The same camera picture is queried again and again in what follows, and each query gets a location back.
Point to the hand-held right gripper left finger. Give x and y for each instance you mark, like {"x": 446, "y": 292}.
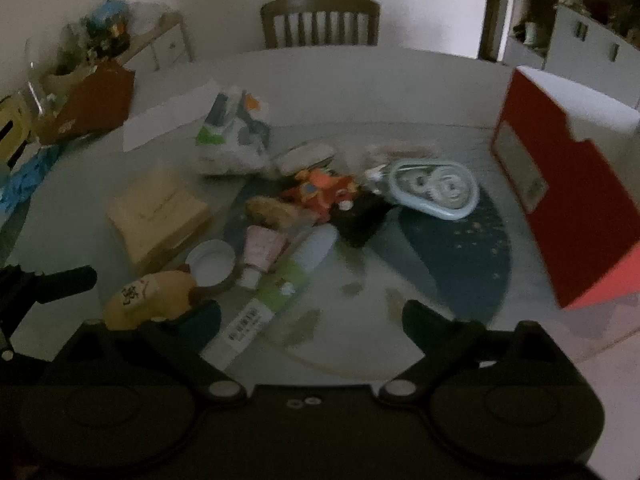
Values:
{"x": 210, "y": 317}

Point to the printed plastic tissue pack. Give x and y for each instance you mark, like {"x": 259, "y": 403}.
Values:
{"x": 232, "y": 135}

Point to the orange snack packet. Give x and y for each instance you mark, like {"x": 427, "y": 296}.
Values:
{"x": 270, "y": 210}

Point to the small pink white wrapper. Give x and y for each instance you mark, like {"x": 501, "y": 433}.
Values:
{"x": 373, "y": 176}

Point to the clear glass vase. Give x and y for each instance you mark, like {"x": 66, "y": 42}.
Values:
{"x": 37, "y": 80}

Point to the white zip pouch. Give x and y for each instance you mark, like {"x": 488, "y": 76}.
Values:
{"x": 305, "y": 157}

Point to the large red carton box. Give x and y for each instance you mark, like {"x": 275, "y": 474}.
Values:
{"x": 565, "y": 200}

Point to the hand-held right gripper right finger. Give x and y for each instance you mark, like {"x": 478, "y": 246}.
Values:
{"x": 414, "y": 316}

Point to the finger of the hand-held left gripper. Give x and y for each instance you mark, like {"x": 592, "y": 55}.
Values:
{"x": 70, "y": 281}

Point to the yellow plush toy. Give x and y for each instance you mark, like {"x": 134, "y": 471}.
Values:
{"x": 145, "y": 297}

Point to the bag of cotton swabs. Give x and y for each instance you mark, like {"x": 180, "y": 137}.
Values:
{"x": 400, "y": 152}

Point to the white round lid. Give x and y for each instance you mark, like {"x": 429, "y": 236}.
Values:
{"x": 212, "y": 260}

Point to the yellow box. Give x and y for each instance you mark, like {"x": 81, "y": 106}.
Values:
{"x": 12, "y": 130}

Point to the tan cardboard box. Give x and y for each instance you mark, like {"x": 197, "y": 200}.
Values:
{"x": 157, "y": 215}

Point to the orange toy figure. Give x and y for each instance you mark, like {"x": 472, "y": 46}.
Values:
{"x": 320, "y": 190}

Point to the white paper sheet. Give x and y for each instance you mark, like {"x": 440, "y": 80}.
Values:
{"x": 165, "y": 115}

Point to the pink tube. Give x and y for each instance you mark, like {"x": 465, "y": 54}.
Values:
{"x": 262, "y": 250}

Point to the pile of colourful toys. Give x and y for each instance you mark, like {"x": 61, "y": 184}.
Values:
{"x": 100, "y": 27}

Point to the dark blue round mat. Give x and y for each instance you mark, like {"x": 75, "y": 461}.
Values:
{"x": 450, "y": 260}

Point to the black box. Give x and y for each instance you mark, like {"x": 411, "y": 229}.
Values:
{"x": 362, "y": 220}

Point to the white and green tube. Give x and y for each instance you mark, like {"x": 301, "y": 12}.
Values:
{"x": 295, "y": 272}

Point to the red-brown paper bag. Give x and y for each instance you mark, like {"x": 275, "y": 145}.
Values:
{"x": 95, "y": 97}

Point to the brown wooden chair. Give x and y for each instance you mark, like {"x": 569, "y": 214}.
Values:
{"x": 320, "y": 20}

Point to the blue cloth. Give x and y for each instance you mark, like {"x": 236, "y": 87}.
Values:
{"x": 22, "y": 180}

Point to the wooden side cabinet white drawers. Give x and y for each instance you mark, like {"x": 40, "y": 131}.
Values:
{"x": 160, "y": 42}

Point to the light blue correction tape dispenser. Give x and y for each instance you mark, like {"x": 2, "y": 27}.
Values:
{"x": 432, "y": 187}

